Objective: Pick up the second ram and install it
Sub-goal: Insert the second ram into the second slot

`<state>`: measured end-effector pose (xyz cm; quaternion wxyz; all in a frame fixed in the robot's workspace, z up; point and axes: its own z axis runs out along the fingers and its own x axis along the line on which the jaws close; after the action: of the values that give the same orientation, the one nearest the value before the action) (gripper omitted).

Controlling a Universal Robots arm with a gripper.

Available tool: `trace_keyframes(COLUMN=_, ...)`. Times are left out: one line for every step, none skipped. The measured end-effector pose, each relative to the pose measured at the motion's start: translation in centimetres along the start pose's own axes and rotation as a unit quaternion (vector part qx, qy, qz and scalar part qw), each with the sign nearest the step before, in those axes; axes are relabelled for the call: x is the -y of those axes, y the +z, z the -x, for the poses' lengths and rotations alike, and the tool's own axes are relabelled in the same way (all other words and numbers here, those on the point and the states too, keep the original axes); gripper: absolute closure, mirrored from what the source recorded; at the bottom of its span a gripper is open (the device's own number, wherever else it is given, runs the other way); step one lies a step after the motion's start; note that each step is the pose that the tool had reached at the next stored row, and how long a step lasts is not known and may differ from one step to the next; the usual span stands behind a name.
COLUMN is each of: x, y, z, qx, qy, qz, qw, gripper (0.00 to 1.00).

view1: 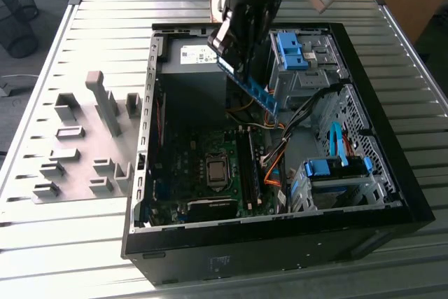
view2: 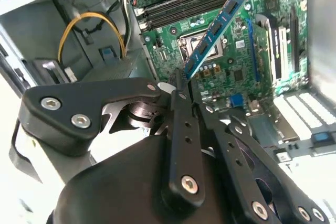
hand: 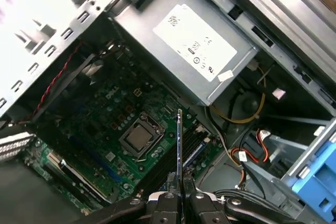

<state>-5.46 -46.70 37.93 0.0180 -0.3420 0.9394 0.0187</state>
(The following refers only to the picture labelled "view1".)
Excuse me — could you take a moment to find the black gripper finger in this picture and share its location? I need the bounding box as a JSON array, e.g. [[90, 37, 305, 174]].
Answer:
[[244, 0, 281, 82], [206, 6, 253, 80]]

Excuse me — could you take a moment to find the blue RAM stick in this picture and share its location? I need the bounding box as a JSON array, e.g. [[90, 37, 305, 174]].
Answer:
[[216, 55, 280, 118]]

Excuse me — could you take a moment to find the blue empty disk carrier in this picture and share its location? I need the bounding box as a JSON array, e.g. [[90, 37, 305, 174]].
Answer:
[[275, 32, 312, 71]]

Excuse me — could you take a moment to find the metal disk bay cage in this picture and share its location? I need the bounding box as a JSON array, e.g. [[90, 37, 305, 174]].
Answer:
[[268, 31, 351, 111]]

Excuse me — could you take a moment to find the grey power supply unit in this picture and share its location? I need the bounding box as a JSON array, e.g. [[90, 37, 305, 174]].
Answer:
[[159, 38, 229, 122]]

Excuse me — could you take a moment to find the CPU socket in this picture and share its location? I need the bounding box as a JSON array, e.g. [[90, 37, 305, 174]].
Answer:
[[204, 153, 232, 188]]

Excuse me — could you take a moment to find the green motherboard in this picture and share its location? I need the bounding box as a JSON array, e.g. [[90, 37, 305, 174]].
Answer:
[[150, 125, 278, 225]]

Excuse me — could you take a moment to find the hard disk in blue carrier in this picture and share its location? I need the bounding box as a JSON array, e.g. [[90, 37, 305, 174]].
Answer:
[[302, 156, 372, 188]]

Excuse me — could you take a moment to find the grey parts rack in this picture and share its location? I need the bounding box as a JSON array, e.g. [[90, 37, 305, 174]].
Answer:
[[31, 70, 143, 205]]

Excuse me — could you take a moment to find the black graphics card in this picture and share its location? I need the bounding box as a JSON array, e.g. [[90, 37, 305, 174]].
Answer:
[[186, 197, 239, 223]]

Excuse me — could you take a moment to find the black mesh waste basket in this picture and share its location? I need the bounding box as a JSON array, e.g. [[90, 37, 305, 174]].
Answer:
[[0, 0, 40, 59]]

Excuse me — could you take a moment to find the black PC case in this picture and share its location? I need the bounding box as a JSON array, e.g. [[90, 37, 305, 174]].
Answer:
[[120, 22, 435, 286]]

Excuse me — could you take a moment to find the yellow wire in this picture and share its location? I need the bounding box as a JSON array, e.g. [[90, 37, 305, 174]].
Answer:
[[226, 97, 256, 114]]

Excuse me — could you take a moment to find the black cable bundle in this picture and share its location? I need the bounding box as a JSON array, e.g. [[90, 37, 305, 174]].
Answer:
[[279, 83, 343, 143]]

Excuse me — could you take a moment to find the blue flat data wire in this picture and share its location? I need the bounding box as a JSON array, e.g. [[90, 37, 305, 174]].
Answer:
[[328, 121, 350, 167]]

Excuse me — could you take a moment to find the orange wire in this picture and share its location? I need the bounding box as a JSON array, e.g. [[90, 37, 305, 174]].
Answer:
[[263, 151, 281, 187]]

